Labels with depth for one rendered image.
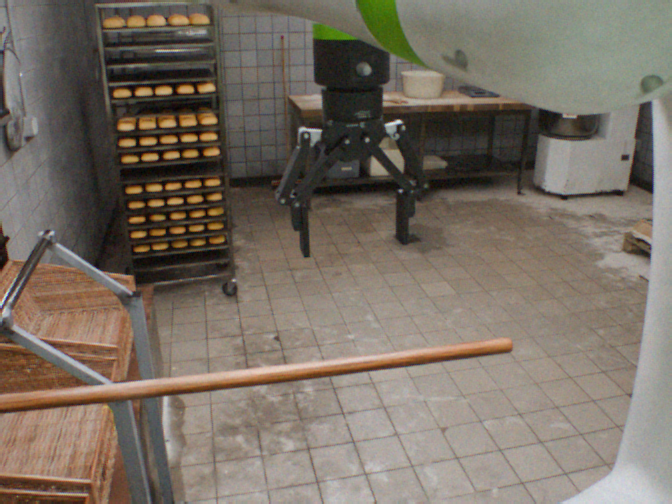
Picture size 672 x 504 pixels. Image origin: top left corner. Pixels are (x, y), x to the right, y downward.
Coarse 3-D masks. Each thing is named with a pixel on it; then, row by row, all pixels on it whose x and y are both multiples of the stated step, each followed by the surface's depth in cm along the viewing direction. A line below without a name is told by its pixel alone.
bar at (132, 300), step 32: (32, 256) 150; (64, 256) 169; (0, 320) 121; (96, 384) 134; (128, 416) 138; (160, 416) 199; (128, 448) 141; (160, 448) 201; (128, 480) 145; (160, 480) 207
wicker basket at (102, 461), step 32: (0, 352) 177; (32, 352) 179; (64, 352) 181; (32, 384) 183; (64, 384) 185; (0, 416) 180; (32, 416) 180; (64, 416) 181; (96, 416) 181; (0, 448) 167; (32, 448) 167; (64, 448) 168; (96, 448) 148; (0, 480) 133; (32, 480) 134; (64, 480) 136; (96, 480) 139
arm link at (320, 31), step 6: (312, 24) 68; (318, 24) 66; (312, 30) 69; (318, 30) 67; (324, 30) 66; (330, 30) 66; (336, 30) 65; (318, 36) 67; (324, 36) 66; (330, 36) 66; (336, 36) 65; (342, 36) 65; (348, 36) 65
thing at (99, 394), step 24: (336, 360) 103; (360, 360) 103; (384, 360) 104; (408, 360) 104; (432, 360) 106; (120, 384) 95; (144, 384) 96; (168, 384) 96; (192, 384) 97; (216, 384) 98; (240, 384) 99; (264, 384) 100; (0, 408) 91; (24, 408) 91; (48, 408) 93
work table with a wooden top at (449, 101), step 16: (288, 96) 563; (304, 96) 560; (400, 96) 560; (448, 96) 563; (464, 96) 564; (304, 112) 497; (320, 112) 500; (384, 112) 512; (400, 112) 515; (416, 112) 522; (432, 112) 526; (448, 112) 529; (464, 112) 533; (480, 112) 536; (496, 112) 539; (512, 112) 543; (528, 112) 545; (528, 128) 552; (448, 160) 604; (464, 160) 604; (480, 160) 605; (496, 160) 606; (368, 176) 550; (384, 176) 550; (432, 176) 552; (448, 176) 555; (464, 176) 559; (480, 176) 562
